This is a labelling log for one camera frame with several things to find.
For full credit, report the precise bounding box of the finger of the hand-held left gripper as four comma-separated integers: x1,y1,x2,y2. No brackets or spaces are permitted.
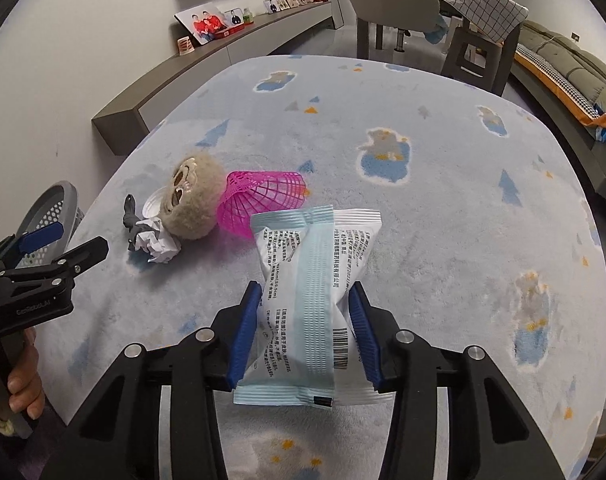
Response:
0,222,65,281
6,237,110,282

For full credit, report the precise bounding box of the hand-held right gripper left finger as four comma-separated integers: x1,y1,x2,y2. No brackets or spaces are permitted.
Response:
48,280,264,480

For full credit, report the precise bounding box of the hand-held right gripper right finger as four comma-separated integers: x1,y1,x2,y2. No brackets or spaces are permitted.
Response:
348,282,566,480

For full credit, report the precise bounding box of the grey perforated basket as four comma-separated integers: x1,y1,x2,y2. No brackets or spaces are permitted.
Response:
13,181,86,271

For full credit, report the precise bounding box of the dark grey scrap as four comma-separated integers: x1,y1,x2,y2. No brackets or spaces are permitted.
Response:
123,194,140,252

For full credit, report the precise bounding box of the white blue mask packet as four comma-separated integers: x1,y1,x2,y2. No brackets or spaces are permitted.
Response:
232,205,395,407

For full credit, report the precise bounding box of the white paper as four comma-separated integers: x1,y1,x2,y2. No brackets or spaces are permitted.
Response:
133,216,181,265

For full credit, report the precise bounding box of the white round lid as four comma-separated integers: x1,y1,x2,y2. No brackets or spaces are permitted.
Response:
143,189,170,218

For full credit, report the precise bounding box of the beige plush toy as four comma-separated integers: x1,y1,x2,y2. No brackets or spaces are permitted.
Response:
161,151,227,239

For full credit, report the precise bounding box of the pink mesh plastic cup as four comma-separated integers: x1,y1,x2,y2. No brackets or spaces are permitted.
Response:
216,170,309,238

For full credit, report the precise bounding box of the person's left hand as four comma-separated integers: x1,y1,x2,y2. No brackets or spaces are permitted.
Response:
0,329,46,421

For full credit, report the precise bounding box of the floating wooden cabinet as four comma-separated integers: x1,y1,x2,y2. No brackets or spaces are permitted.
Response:
92,1,333,157

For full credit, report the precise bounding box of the grey stool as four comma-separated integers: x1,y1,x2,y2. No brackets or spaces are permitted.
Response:
442,25,521,97

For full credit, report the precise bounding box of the blue cloth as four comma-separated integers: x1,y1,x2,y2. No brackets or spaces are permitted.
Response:
423,10,451,46

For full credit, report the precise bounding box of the houndstooth orange blanket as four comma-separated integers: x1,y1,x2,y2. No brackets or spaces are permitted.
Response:
514,44,606,161

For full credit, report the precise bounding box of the grey round-back chair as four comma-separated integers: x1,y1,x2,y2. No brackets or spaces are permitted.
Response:
345,0,441,53

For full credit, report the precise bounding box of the green sofa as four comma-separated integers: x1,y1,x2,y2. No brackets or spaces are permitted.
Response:
513,20,606,201

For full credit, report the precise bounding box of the checked tablecloth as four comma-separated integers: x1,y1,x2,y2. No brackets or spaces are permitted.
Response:
334,0,528,43

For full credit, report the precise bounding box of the large photo frame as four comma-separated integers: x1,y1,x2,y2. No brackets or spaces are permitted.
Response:
174,4,228,44

